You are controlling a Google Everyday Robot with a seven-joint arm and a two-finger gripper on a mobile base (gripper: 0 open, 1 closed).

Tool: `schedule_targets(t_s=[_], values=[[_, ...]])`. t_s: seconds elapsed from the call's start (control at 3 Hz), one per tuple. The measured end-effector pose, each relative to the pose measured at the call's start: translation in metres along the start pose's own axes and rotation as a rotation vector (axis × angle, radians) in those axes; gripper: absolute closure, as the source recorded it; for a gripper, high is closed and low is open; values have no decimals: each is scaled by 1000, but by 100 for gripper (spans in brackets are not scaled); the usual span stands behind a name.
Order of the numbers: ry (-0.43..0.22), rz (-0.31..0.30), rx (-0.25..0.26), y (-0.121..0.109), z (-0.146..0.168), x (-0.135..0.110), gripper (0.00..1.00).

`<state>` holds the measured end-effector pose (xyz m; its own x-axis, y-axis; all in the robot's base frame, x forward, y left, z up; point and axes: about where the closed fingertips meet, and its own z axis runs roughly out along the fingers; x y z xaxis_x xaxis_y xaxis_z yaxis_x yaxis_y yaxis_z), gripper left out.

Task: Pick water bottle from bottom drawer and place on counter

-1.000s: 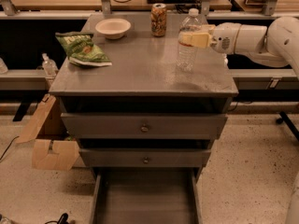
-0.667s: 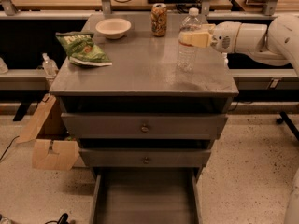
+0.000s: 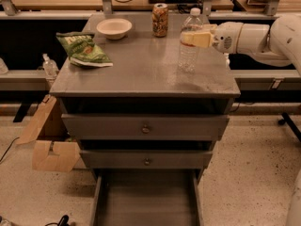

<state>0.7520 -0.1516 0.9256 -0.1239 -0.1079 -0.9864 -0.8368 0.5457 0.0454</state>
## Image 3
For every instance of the grey drawer cabinet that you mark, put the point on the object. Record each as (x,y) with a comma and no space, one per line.
(144,80)

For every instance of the grey middle drawer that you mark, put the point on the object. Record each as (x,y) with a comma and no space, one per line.
(146,159)

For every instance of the green chip bag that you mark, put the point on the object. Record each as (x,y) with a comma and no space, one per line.
(82,51)

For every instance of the white pump dispenser bottle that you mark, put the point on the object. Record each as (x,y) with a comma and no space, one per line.
(226,55)

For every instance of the wooden workbench with metal frame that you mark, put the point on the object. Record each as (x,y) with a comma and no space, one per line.
(62,3)

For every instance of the clear plastic water bottle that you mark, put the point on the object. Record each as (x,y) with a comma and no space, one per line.
(189,52)

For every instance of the grey top drawer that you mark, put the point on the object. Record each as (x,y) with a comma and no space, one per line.
(134,127)

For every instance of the clear bottle on shelf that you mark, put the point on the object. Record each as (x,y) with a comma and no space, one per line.
(50,66)

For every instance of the black object at floor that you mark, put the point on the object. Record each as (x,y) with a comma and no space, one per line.
(64,221)

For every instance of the white paper bowl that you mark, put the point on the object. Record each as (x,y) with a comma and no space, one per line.
(114,29)

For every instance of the patterned drink can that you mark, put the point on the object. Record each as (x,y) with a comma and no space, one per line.
(160,19)

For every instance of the grey open bottom drawer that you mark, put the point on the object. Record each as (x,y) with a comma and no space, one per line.
(146,197)

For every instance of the brown cardboard box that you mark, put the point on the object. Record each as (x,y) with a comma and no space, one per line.
(54,149)

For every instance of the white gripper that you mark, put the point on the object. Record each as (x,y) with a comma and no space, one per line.
(225,38)

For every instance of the black stand leg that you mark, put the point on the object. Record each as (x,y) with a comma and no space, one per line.
(285,118)

